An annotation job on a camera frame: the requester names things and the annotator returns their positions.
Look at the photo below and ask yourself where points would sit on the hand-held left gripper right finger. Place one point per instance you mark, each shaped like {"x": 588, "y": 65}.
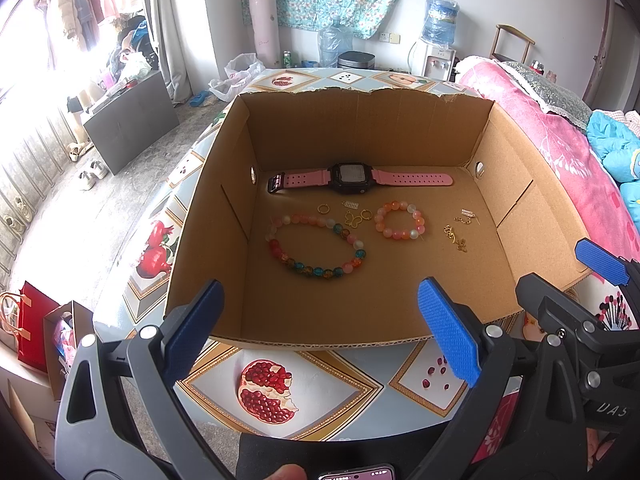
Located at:
{"x": 450, "y": 332}

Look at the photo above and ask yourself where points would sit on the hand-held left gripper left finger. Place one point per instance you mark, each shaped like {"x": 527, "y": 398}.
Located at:
{"x": 192, "y": 332}

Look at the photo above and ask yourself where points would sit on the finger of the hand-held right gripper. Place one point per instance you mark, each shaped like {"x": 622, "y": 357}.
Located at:
{"x": 550, "y": 305}
{"x": 602, "y": 260}

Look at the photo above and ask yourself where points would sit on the brown cardboard box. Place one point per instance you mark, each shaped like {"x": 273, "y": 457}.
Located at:
{"x": 400, "y": 280}

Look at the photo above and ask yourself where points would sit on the small gold clasp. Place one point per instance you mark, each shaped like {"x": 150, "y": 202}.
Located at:
{"x": 449, "y": 232}

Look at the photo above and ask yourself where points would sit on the gold hoop earring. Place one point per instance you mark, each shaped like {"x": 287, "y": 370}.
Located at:
{"x": 318, "y": 207}
{"x": 360, "y": 214}

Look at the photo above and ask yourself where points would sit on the person's left hand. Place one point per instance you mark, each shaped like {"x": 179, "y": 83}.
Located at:
{"x": 287, "y": 472}

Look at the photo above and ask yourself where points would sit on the blue jacket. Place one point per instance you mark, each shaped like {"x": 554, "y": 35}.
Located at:
{"x": 617, "y": 145}

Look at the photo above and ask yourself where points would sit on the pink floral blanket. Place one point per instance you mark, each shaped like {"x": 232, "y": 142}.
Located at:
{"x": 550, "y": 150}

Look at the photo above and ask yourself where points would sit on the person's dark clothing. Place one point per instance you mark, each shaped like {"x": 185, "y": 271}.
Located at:
{"x": 350, "y": 450}

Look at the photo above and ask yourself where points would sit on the red paper bag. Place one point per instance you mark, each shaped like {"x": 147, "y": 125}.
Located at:
{"x": 37, "y": 325}

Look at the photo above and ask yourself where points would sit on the smartphone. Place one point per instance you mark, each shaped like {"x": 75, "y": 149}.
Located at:
{"x": 355, "y": 473}

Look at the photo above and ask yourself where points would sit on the grey lace cushion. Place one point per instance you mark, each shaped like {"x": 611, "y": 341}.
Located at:
{"x": 550, "y": 92}

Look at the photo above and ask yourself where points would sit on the pair of white shoes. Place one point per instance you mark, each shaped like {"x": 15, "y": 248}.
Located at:
{"x": 92, "y": 175}

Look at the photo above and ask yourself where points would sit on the pair of beige sandals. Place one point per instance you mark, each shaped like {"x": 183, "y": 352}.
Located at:
{"x": 78, "y": 151}

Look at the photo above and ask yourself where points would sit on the dark grey cabinet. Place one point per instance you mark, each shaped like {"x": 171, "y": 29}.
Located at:
{"x": 130, "y": 120}

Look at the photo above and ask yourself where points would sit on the blue slippers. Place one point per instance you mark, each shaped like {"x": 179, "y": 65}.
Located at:
{"x": 200, "y": 98}

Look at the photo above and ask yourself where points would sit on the wooden chair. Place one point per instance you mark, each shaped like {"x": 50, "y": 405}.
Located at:
{"x": 512, "y": 42}

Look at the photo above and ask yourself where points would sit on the white water dispenser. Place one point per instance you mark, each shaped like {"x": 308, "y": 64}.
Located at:
{"x": 439, "y": 62}

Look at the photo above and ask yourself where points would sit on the white plastic bag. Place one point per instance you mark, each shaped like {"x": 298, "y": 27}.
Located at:
{"x": 235, "y": 77}

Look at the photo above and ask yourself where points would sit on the grey trash can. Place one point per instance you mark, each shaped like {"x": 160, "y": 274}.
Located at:
{"x": 356, "y": 60}

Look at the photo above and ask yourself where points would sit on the pile of clothes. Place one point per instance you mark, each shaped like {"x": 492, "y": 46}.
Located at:
{"x": 132, "y": 50}

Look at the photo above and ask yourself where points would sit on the blue water dispenser bottle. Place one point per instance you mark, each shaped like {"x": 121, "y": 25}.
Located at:
{"x": 440, "y": 20}

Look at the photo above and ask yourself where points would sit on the grey curtain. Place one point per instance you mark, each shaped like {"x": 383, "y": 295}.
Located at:
{"x": 175, "y": 25}

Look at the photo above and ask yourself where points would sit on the blue water jug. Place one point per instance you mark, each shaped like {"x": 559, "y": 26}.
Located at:
{"x": 335, "y": 42}

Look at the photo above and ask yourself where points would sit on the pale pink rolled mat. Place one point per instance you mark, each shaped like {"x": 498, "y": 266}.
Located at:
{"x": 263, "y": 25}

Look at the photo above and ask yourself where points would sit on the hanging coats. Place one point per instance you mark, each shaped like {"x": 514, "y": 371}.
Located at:
{"x": 70, "y": 10}

